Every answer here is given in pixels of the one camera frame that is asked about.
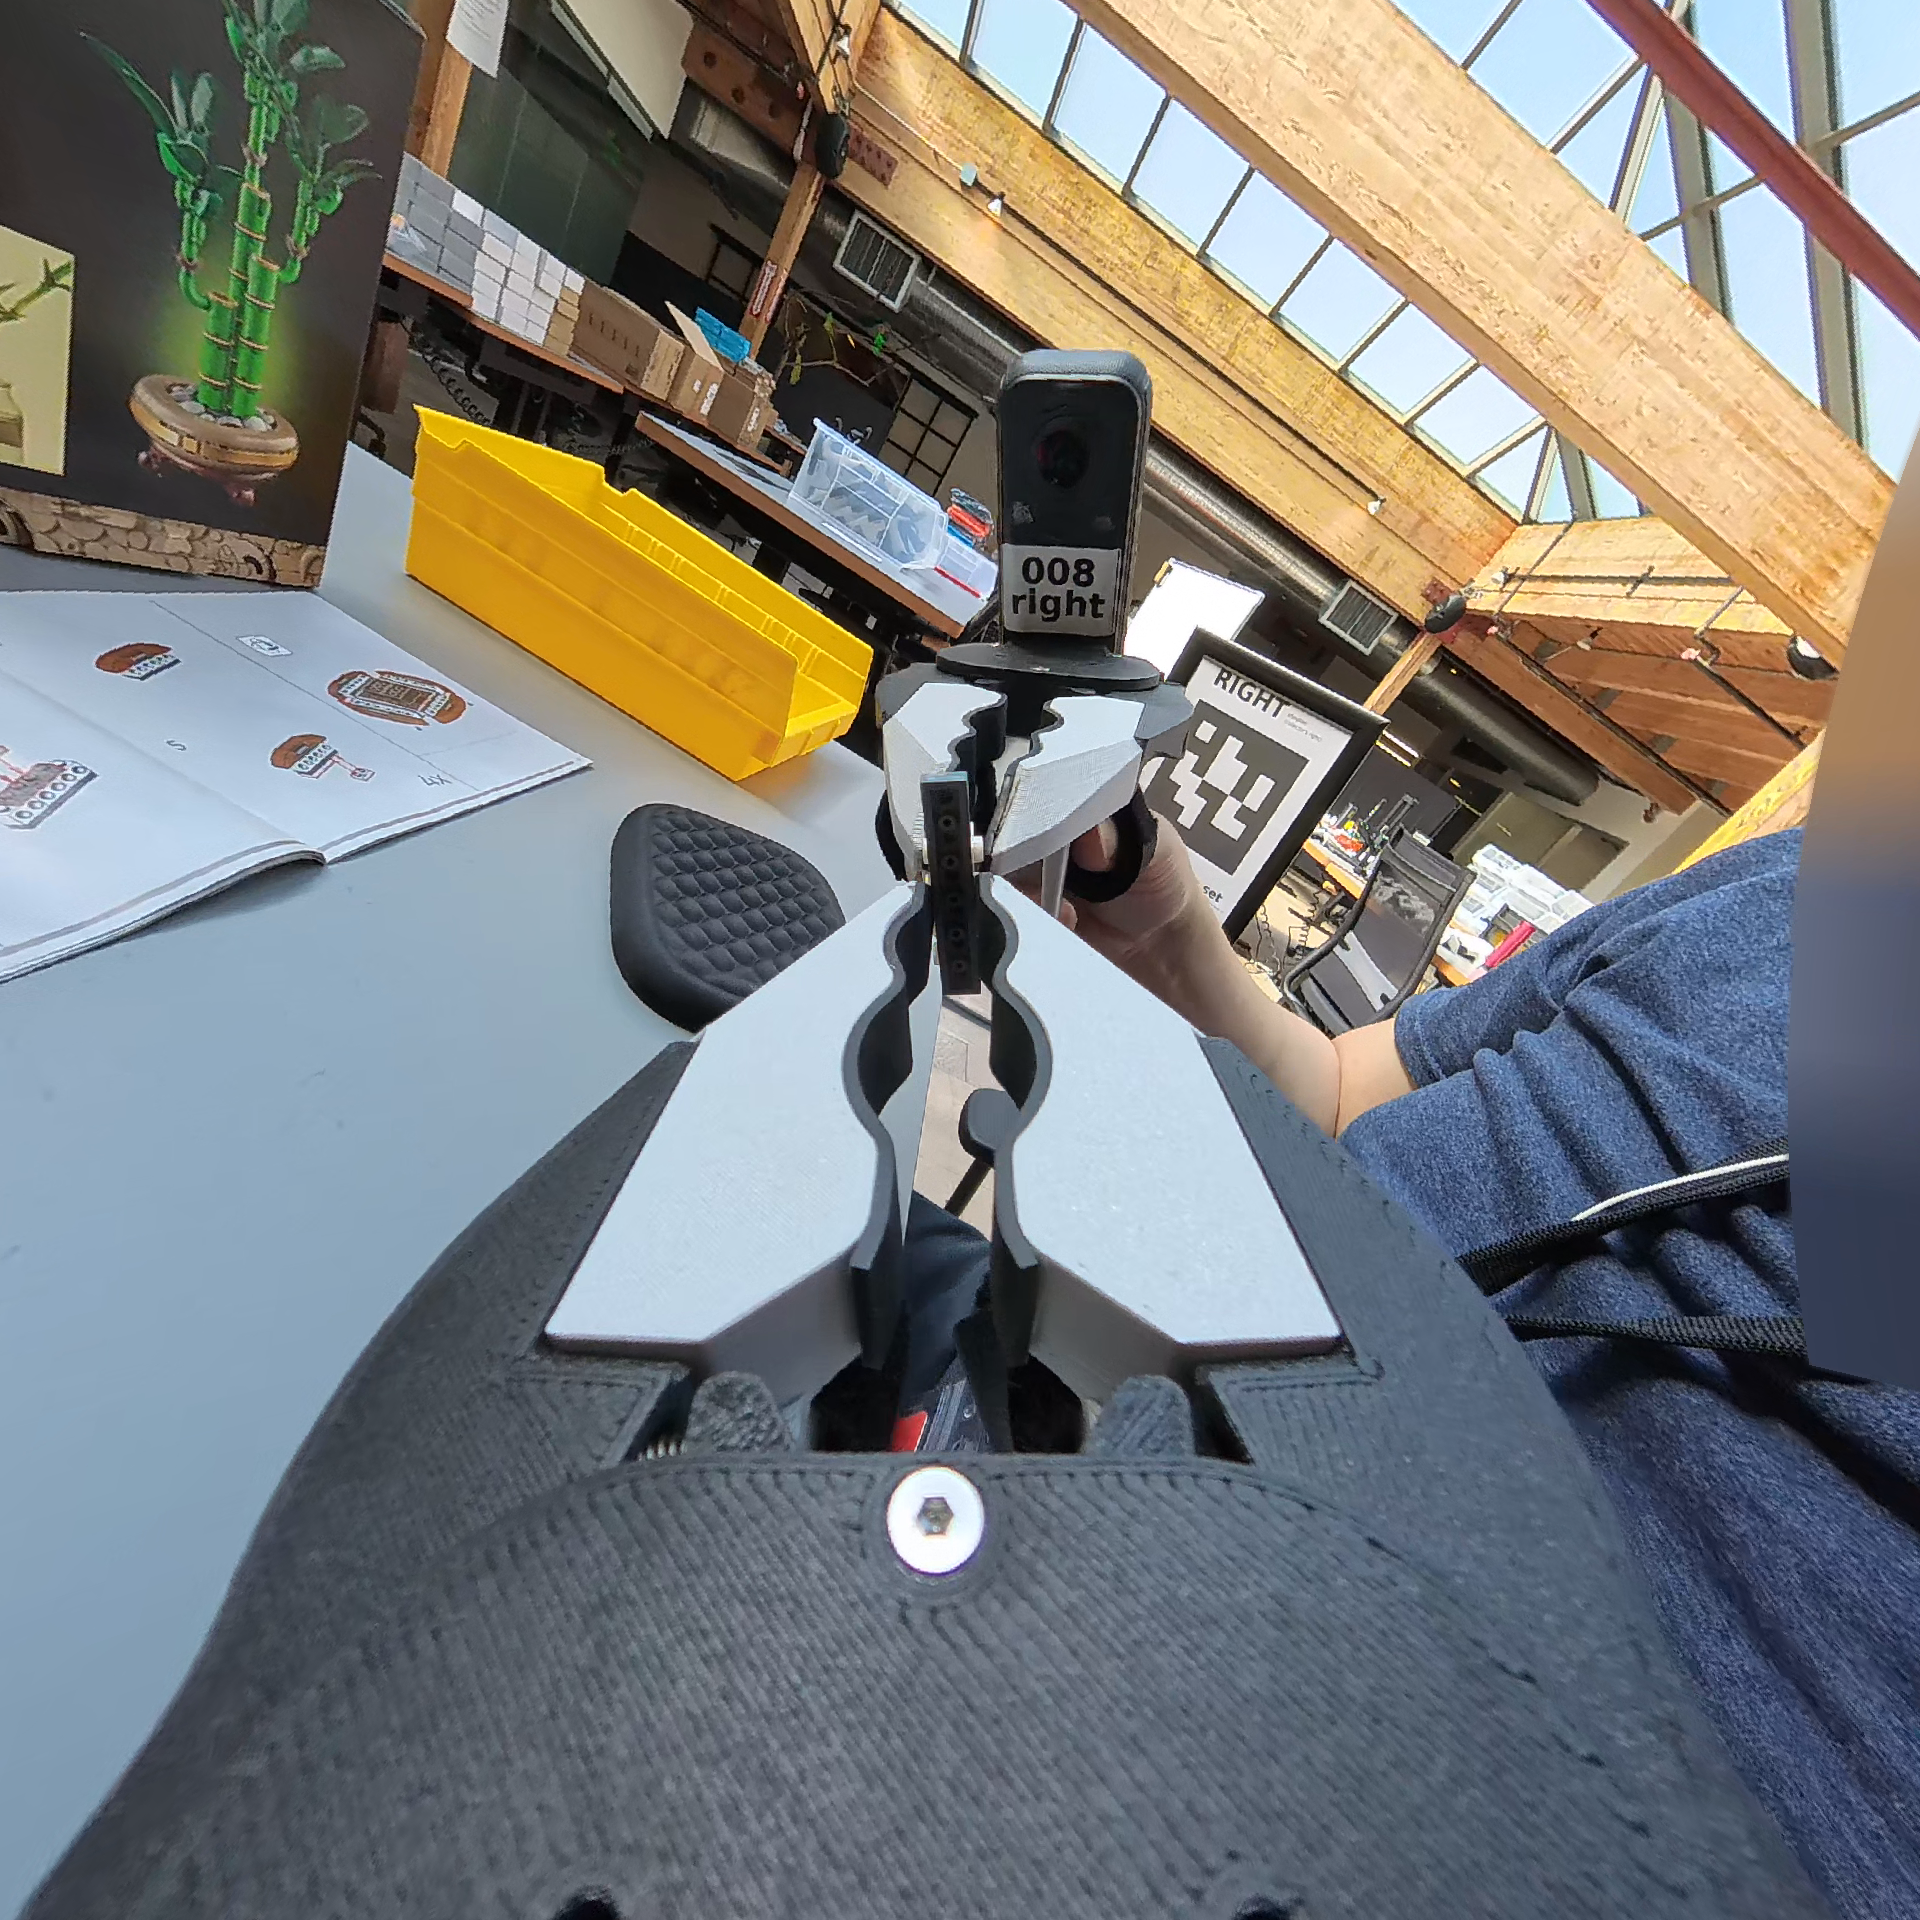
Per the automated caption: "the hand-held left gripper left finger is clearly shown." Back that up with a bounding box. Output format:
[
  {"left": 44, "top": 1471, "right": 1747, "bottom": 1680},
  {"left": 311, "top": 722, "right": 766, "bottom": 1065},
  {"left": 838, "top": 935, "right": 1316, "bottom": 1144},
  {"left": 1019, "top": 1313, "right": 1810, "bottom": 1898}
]
[{"left": 541, "top": 882, "right": 919, "bottom": 1409}]

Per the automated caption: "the clear plastic storage box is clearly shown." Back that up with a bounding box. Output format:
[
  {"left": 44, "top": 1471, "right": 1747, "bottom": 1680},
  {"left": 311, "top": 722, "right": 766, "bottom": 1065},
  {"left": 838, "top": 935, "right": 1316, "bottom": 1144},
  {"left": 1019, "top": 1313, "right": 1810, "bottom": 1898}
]
[{"left": 791, "top": 419, "right": 949, "bottom": 575}]

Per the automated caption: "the wooden work table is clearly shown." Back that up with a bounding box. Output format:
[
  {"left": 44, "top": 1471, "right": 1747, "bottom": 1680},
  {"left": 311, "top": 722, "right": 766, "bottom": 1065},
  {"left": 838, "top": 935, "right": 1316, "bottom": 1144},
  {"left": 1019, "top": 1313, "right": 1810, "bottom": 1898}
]
[{"left": 635, "top": 412, "right": 962, "bottom": 636}]

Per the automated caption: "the black lego plate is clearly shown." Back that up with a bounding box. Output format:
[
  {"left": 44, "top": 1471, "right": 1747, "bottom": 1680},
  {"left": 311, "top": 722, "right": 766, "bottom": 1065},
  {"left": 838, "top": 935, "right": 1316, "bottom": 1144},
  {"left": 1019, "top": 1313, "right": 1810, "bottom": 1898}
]
[{"left": 923, "top": 779, "right": 988, "bottom": 996}]

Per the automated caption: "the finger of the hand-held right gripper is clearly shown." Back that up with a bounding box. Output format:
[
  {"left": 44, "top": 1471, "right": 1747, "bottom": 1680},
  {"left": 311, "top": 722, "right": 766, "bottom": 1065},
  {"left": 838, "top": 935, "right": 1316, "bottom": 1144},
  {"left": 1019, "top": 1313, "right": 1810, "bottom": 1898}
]
[
  {"left": 881, "top": 686, "right": 1003, "bottom": 880},
  {"left": 981, "top": 696, "right": 1150, "bottom": 880}
]

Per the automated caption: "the person's blue shirt torso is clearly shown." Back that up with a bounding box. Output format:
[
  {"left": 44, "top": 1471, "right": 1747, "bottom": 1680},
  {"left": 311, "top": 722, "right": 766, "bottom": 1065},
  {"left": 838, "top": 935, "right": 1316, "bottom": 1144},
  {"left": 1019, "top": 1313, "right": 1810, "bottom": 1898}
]
[{"left": 1337, "top": 824, "right": 1920, "bottom": 1920}]

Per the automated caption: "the black lanyard strap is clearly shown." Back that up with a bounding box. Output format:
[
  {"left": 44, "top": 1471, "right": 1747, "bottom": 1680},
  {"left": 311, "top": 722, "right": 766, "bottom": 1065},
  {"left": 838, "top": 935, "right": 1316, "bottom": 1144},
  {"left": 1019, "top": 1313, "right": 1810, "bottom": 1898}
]
[{"left": 1462, "top": 1146, "right": 1823, "bottom": 1363}]

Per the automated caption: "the cardboard box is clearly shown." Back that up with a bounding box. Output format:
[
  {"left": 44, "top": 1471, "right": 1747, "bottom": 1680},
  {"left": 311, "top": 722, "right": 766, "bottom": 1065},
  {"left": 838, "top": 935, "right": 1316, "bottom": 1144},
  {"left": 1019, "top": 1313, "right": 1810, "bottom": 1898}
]
[
  {"left": 666, "top": 304, "right": 780, "bottom": 448},
  {"left": 569, "top": 282, "right": 688, "bottom": 397}
]

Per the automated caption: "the stack of grey white boxes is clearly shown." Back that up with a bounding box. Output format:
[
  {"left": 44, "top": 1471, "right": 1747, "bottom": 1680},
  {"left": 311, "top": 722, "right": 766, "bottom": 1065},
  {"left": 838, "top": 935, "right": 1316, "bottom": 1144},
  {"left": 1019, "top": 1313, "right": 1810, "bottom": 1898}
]
[{"left": 385, "top": 156, "right": 587, "bottom": 357}]

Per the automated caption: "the person's right hand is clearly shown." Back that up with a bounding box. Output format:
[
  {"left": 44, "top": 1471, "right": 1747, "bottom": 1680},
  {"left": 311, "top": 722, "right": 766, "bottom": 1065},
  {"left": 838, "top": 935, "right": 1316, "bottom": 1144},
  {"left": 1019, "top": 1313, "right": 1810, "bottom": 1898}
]
[{"left": 1067, "top": 839, "right": 1253, "bottom": 1038}]

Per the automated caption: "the framed black white marker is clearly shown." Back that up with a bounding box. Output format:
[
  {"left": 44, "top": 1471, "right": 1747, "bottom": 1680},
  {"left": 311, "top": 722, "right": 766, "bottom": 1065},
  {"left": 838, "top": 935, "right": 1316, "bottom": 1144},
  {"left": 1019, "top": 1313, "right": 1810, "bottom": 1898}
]
[{"left": 1140, "top": 626, "right": 1390, "bottom": 943}]

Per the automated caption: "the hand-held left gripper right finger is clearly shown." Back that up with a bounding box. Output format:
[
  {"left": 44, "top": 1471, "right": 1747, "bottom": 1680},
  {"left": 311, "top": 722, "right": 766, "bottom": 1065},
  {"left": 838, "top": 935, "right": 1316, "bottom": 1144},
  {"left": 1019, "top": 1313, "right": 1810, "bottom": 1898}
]
[{"left": 981, "top": 882, "right": 1345, "bottom": 1409}]

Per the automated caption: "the black quilted armrest pad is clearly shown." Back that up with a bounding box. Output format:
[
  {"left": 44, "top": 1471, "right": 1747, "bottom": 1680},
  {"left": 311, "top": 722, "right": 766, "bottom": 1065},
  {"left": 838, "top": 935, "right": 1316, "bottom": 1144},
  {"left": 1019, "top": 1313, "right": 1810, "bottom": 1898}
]
[{"left": 609, "top": 802, "right": 845, "bottom": 1034}]

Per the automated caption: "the black office chair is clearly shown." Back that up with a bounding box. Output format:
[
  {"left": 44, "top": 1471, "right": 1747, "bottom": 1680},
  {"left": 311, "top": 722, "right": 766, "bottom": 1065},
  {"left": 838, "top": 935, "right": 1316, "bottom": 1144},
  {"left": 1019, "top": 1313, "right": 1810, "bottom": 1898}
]
[{"left": 1285, "top": 831, "right": 1476, "bottom": 1034}]

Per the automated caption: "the bamboo lego set box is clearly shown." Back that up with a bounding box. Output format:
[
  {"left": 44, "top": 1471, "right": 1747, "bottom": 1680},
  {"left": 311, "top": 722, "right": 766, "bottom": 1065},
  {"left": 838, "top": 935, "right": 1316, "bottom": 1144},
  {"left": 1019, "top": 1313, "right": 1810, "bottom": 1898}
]
[{"left": 0, "top": 0, "right": 425, "bottom": 590}]

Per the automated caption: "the yellow plastic bin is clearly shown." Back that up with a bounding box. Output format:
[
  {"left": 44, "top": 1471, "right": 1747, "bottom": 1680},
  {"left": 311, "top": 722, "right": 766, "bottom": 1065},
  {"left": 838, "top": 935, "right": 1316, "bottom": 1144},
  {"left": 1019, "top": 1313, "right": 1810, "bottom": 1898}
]
[{"left": 404, "top": 403, "right": 875, "bottom": 784}]

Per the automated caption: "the person's right forearm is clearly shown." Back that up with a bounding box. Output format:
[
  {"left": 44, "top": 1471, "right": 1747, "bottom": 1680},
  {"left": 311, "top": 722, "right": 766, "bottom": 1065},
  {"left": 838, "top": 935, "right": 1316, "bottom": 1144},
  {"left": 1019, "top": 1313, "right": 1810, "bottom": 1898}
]
[{"left": 1191, "top": 959, "right": 1419, "bottom": 1138}]

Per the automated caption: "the white lit board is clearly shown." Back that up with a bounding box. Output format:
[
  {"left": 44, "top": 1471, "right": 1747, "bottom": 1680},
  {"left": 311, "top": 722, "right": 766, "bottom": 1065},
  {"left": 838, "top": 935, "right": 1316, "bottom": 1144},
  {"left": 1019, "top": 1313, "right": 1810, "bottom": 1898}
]
[{"left": 1124, "top": 558, "right": 1265, "bottom": 666}]

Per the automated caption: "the lego instruction booklet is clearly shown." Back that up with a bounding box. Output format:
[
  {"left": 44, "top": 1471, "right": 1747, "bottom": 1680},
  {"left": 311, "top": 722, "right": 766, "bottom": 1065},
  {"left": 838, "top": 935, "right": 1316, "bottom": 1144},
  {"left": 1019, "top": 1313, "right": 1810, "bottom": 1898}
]
[{"left": 0, "top": 588, "right": 593, "bottom": 985}]

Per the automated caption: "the red ceiling pipe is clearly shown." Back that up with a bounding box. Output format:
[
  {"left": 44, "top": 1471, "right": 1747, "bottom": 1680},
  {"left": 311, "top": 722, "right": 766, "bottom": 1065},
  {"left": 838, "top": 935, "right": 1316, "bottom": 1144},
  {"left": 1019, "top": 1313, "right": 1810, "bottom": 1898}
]
[{"left": 1585, "top": 0, "right": 1920, "bottom": 290}]

